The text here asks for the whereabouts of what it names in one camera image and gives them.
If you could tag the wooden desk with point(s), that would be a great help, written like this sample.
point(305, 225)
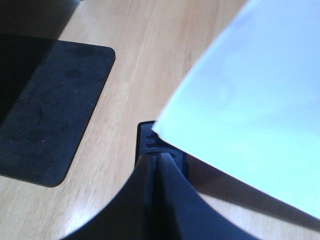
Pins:
point(155, 42)

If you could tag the black monitor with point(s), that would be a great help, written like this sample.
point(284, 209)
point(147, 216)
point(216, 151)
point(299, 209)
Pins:
point(48, 91)

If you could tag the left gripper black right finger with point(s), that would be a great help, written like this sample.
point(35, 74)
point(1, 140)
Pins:
point(187, 215)

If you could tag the white paper sheets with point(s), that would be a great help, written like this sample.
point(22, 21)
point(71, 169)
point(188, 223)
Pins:
point(250, 106)

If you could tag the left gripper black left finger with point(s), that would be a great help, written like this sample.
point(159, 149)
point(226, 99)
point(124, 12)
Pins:
point(127, 216)

